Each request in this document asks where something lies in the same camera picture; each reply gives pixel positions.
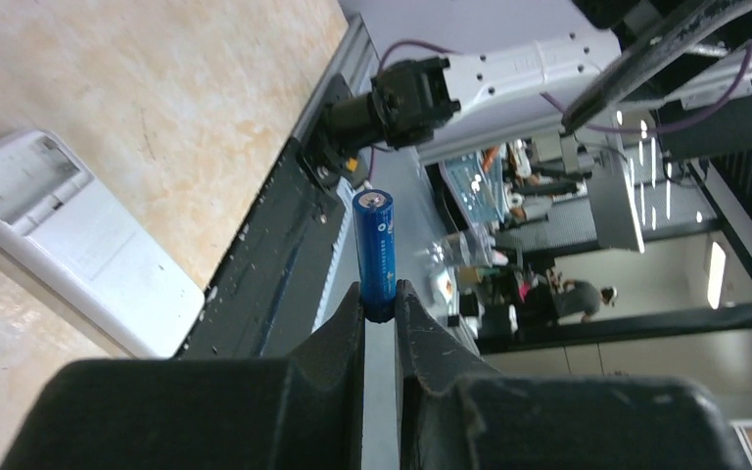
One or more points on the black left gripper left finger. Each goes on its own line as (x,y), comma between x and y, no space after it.
(302,410)

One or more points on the blue AA battery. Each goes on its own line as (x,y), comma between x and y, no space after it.
(373,220)

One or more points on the white remote control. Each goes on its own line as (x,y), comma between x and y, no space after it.
(63,226)

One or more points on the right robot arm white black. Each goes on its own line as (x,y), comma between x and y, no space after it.
(410,99)

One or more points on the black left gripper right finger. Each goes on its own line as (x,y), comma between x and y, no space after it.
(458,412)

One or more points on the person in background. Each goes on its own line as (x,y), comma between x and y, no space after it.
(573,297)

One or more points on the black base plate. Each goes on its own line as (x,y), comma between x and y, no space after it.
(272,284)

